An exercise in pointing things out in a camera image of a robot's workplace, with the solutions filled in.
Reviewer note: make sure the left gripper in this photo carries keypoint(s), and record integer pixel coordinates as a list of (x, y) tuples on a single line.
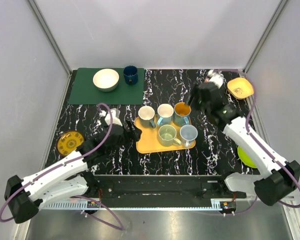
[(127, 131)]

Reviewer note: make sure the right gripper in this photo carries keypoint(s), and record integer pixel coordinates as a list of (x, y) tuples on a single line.
[(190, 98)]

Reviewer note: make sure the grey-blue faceted mug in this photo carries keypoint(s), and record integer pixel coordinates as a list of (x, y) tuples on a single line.
[(146, 116)]

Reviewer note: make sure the light blue faceted mug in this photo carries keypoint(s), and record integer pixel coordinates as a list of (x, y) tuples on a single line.
[(165, 114)]

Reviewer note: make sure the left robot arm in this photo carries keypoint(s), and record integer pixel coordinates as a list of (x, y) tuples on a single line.
[(67, 178)]

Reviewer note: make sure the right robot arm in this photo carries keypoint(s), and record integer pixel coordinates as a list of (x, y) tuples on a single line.
[(277, 177)]

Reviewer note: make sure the orange-inside blue floral mug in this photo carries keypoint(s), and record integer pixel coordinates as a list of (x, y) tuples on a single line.
[(181, 114)]

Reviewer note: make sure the pale green mug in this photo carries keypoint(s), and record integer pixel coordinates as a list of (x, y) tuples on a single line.
[(167, 136)]

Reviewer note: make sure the pale blue-grey mug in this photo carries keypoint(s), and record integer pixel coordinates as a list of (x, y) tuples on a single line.
[(188, 134)]

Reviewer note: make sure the dark blue mug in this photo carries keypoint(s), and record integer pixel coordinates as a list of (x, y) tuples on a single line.
[(130, 74)]

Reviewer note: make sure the yellow plastic tray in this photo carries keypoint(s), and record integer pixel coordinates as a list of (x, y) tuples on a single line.
[(149, 142)]

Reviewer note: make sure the yellow square dish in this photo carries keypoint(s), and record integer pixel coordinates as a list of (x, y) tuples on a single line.
[(240, 88)]

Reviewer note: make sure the white bowl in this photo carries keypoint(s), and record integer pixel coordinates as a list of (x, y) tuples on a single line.
[(106, 80)]

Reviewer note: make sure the dark green mat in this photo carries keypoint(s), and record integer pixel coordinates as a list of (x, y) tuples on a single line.
[(84, 92)]

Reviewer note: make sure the yellow patterned saucer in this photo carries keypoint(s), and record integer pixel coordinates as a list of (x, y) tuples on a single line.
[(69, 141)]

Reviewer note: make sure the lime green plate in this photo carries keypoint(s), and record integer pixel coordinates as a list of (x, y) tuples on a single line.
[(245, 158)]

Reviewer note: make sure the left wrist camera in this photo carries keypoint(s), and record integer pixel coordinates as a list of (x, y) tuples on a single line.
[(113, 117)]

